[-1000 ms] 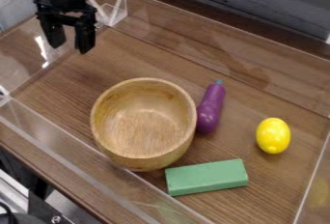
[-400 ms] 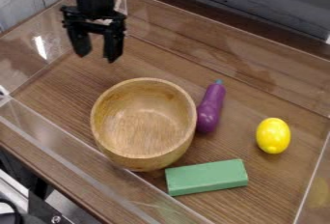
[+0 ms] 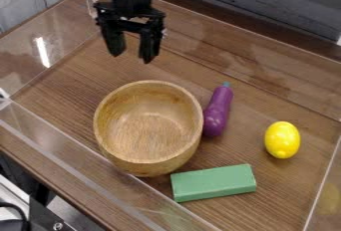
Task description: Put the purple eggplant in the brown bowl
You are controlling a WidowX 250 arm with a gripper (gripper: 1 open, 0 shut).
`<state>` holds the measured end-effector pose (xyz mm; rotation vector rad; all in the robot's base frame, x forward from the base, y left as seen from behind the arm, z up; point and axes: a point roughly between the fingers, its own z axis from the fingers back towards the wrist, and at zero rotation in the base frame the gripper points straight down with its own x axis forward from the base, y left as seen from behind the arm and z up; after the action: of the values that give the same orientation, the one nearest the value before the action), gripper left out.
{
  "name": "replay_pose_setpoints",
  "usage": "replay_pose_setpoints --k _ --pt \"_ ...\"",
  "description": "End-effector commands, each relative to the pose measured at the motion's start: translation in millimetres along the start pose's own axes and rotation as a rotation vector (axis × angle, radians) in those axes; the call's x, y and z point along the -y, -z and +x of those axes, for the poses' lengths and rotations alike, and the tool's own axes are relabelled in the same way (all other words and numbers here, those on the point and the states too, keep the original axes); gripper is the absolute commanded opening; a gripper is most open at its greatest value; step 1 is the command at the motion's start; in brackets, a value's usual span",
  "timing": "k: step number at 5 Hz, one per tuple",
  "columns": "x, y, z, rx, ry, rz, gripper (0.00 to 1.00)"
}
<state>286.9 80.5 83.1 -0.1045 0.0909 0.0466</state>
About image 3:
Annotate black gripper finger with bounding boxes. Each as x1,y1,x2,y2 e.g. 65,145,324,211
102,23,127,57
140,28,164,64

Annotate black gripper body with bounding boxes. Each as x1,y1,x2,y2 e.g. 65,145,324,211
94,0,166,31

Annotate brown wooden bowl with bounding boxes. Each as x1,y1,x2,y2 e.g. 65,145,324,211
94,80,204,177

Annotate purple toy eggplant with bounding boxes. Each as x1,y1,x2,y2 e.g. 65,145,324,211
202,82,233,136

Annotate yellow toy lemon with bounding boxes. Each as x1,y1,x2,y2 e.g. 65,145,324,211
264,121,301,159

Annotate green rectangular block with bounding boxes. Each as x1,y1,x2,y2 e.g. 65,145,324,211
170,164,257,202

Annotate clear acrylic corner bracket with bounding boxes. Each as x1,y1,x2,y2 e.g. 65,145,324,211
86,0,98,19

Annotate clear acrylic tray wall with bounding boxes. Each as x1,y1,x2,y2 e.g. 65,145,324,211
0,92,221,231

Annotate black cable lower left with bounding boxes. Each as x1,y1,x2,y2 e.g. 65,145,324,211
0,201,33,231

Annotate black metal mount plate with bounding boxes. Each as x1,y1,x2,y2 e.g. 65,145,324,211
30,198,77,231

